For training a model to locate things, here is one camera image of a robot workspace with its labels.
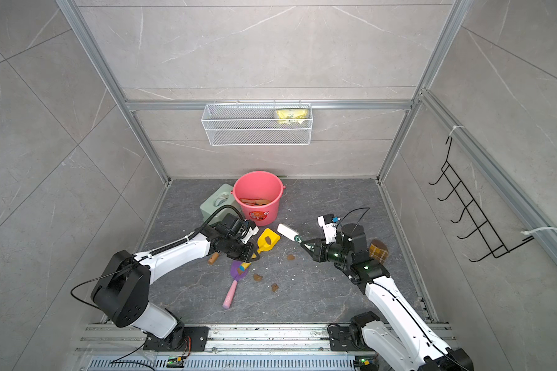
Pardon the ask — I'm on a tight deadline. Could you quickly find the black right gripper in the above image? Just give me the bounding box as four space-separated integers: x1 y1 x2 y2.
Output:
302 237 352 267

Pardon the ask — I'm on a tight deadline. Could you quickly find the yellow toy trowel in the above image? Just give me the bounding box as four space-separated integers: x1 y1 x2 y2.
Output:
238 228 281 275

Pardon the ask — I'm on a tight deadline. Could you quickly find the white cleaning brush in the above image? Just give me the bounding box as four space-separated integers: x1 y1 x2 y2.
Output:
277 224 303 244

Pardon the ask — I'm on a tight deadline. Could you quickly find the purple trowel pink handle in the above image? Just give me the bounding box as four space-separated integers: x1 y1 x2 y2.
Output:
222 261 248 309

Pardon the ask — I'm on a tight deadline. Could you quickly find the green trowel wooden handle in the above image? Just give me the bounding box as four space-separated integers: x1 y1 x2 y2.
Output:
239 198 271 207

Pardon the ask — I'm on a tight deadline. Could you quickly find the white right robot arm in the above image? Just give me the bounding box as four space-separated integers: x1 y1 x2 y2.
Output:
289 214 474 370

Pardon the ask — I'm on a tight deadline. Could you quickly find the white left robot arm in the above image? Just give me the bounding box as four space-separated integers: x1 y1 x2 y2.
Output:
88 205 259 351

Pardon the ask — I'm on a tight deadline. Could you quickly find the green trowel near tissue box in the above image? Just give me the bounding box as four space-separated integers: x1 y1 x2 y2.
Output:
207 252 221 265

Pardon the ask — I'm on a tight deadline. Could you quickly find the pink plastic bucket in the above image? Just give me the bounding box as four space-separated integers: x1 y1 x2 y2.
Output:
232 171 286 227

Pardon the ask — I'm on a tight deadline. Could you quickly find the mint green tissue box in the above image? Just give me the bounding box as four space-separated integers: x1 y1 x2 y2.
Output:
200 183 239 225

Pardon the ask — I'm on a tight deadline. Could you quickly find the plaid brown cloth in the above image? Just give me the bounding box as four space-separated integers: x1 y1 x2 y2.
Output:
368 239 389 265

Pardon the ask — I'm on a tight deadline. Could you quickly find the yellow sponge in basket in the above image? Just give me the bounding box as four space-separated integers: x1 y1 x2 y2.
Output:
274 108 309 125

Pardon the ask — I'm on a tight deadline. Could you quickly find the white wire wall basket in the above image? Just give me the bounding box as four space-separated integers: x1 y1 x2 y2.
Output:
201 102 313 146

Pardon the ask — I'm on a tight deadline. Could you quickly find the black wall hook rack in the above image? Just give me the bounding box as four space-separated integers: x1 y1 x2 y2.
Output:
428 137 535 263

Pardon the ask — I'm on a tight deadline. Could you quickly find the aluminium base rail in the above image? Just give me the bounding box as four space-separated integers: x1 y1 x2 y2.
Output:
73 323 456 371

